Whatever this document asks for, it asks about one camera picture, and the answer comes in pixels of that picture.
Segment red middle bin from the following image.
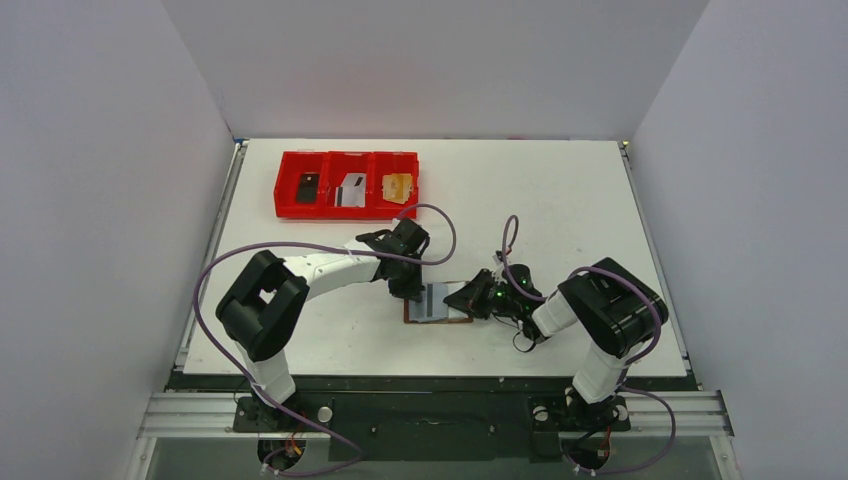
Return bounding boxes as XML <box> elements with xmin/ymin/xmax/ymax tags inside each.
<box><xmin>327</xmin><ymin>151</ymin><xmax>368</xmax><ymax>220</ymax></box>

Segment red left bin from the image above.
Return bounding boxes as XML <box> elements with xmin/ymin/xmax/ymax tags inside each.
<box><xmin>273</xmin><ymin>151</ymin><xmax>328</xmax><ymax>220</ymax></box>

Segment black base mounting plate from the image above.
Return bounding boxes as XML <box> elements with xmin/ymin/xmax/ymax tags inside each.
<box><xmin>141</xmin><ymin>372</ymin><xmax>727</xmax><ymax>463</ymax></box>

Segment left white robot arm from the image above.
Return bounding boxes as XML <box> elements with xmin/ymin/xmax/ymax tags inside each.
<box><xmin>215</xmin><ymin>219</ymin><xmax>429</xmax><ymax>430</ymax></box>

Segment yellow card holder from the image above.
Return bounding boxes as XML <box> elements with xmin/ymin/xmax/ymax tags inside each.
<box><xmin>381</xmin><ymin>173</ymin><xmax>414</xmax><ymax>205</ymax></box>

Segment red right bin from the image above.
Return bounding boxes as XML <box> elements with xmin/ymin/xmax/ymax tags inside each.
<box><xmin>365</xmin><ymin>151</ymin><xmax>419</xmax><ymax>219</ymax></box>

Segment brown leather card holder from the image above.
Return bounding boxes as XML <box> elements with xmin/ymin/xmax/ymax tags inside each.
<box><xmin>403</xmin><ymin>282</ymin><xmax>473</xmax><ymax>325</ymax></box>

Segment aluminium frame rail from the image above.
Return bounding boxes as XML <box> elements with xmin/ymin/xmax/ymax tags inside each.
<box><xmin>137</xmin><ymin>391</ymin><xmax>734</xmax><ymax>439</ymax></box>

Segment red bin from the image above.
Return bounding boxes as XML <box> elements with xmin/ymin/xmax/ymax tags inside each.
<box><xmin>273</xmin><ymin>151</ymin><xmax>328</xmax><ymax>220</ymax></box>
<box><xmin>365</xmin><ymin>151</ymin><xmax>419</xmax><ymax>219</ymax></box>
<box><xmin>327</xmin><ymin>151</ymin><xmax>368</xmax><ymax>220</ymax></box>

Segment black card holder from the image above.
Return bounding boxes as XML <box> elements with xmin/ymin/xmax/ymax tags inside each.
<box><xmin>295</xmin><ymin>172</ymin><xmax>320</xmax><ymax>205</ymax></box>

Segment white card magnetic stripe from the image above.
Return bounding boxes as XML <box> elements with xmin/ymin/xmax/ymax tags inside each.
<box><xmin>408</xmin><ymin>283</ymin><xmax>451</xmax><ymax>323</ymax></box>

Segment white cards in bin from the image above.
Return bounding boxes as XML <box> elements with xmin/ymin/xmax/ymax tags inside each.
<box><xmin>334</xmin><ymin>172</ymin><xmax>366</xmax><ymax>208</ymax></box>

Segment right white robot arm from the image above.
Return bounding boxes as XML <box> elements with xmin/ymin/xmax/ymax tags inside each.
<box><xmin>444</xmin><ymin>257</ymin><xmax>669</xmax><ymax>427</ymax></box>

